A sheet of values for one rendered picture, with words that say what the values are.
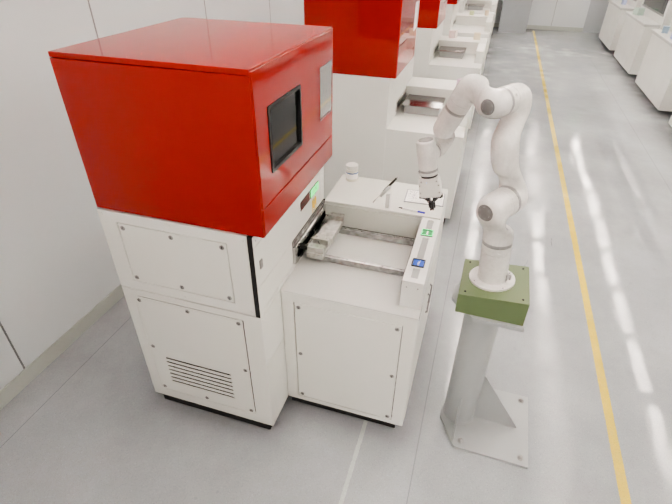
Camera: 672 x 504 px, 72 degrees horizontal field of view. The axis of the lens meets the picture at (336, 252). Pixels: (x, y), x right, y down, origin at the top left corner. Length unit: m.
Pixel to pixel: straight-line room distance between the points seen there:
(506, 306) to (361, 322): 0.61
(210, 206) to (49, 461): 1.63
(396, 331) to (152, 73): 1.36
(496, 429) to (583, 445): 0.43
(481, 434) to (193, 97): 2.10
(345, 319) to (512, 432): 1.14
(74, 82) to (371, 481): 2.08
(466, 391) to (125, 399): 1.85
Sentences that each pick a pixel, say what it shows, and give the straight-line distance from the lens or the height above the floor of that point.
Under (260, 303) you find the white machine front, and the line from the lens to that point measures 1.94.
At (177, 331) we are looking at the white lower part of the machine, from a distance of 2.32.
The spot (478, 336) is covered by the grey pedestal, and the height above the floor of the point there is 0.65.
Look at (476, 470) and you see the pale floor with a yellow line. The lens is 2.59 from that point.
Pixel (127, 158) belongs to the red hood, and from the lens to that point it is 1.89.
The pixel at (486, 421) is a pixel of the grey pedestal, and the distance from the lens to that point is 2.75.
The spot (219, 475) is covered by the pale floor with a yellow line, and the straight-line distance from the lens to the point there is 2.54.
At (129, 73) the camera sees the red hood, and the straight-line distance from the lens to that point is 1.74.
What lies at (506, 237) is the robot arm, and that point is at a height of 1.17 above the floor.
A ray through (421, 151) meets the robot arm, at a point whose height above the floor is 1.38.
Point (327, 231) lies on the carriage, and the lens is 2.40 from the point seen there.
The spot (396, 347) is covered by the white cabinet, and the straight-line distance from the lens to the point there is 2.13.
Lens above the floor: 2.15
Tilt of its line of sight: 35 degrees down
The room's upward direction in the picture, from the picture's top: 1 degrees clockwise
